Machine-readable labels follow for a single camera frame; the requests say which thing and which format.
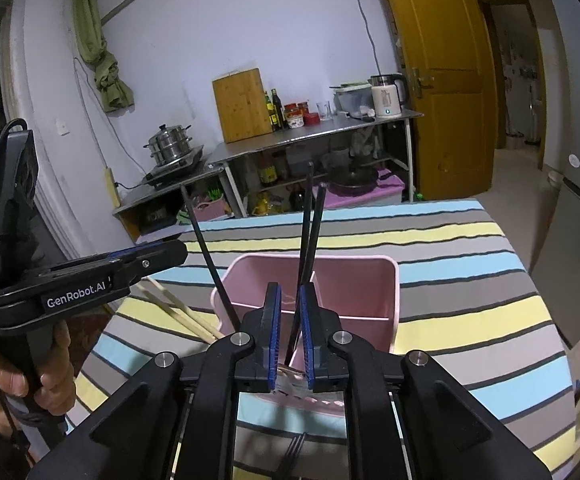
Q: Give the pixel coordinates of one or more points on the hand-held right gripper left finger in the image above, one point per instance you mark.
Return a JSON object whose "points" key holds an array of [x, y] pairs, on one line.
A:
{"points": [[273, 340]]}

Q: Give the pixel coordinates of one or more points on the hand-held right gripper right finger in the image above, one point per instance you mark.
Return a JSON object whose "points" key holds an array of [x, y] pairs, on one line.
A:
{"points": [[307, 340]]}

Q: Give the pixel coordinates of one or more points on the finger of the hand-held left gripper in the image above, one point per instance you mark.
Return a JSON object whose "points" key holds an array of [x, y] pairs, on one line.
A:
{"points": [[165, 256], [132, 253]]}

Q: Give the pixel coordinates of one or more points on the wooden chopstick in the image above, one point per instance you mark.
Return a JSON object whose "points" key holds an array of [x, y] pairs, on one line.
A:
{"points": [[180, 319], [180, 303]]}

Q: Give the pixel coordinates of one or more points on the pink plastic basket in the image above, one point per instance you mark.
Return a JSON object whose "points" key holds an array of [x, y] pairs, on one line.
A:
{"points": [[350, 290]]}

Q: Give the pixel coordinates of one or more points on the thin black chopstick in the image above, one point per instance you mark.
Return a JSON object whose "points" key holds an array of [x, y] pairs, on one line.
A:
{"points": [[290, 454]]}

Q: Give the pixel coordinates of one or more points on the person's left hand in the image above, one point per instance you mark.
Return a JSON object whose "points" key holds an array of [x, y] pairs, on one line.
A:
{"points": [[55, 375]]}

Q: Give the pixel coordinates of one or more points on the low steel counter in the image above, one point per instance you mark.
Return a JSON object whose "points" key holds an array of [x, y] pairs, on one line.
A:
{"points": [[135, 205]]}

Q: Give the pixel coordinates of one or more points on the yellowed power strip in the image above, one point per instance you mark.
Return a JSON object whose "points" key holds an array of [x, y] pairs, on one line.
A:
{"points": [[111, 187]]}

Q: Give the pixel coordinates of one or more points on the black induction cooker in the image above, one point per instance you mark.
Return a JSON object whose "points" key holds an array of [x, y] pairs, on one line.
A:
{"points": [[175, 170]]}

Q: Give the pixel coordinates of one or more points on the steel steamer pot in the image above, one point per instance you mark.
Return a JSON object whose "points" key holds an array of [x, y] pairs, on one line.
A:
{"points": [[170, 145]]}

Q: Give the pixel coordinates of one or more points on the striped tablecloth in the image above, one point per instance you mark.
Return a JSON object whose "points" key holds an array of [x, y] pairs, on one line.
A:
{"points": [[445, 280]]}

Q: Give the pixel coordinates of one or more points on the dark wok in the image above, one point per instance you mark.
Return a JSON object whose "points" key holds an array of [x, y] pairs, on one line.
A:
{"points": [[352, 180]]}

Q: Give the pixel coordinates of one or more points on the wooden cutting board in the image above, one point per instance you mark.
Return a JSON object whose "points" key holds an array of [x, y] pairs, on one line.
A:
{"points": [[242, 105]]}

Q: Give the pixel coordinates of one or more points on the steel kitchen table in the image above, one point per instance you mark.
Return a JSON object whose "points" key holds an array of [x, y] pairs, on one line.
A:
{"points": [[290, 140]]}

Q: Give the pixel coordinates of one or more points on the dark oil bottle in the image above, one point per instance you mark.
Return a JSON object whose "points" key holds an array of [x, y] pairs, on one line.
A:
{"points": [[277, 110], [269, 112]]}

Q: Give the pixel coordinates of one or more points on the red tin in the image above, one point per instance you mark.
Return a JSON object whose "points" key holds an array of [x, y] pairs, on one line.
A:
{"points": [[312, 119]]}

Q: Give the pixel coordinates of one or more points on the green curtain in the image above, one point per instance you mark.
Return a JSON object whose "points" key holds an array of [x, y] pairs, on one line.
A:
{"points": [[102, 45]]}

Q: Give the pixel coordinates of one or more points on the drinking glass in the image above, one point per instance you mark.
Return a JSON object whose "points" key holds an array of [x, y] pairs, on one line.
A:
{"points": [[324, 111]]}

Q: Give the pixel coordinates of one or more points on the clear plastic container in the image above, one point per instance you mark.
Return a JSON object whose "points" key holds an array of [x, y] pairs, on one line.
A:
{"points": [[352, 101]]}

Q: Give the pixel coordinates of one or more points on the white electric kettle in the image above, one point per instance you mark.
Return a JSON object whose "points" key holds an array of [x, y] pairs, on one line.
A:
{"points": [[387, 102], [392, 79]]}

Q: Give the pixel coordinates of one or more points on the grey refrigerator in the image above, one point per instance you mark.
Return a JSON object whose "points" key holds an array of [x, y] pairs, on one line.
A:
{"points": [[570, 210]]}

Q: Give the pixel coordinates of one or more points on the yellow wooden door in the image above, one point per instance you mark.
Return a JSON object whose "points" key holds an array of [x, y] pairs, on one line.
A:
{"points": [[440, 60]]}

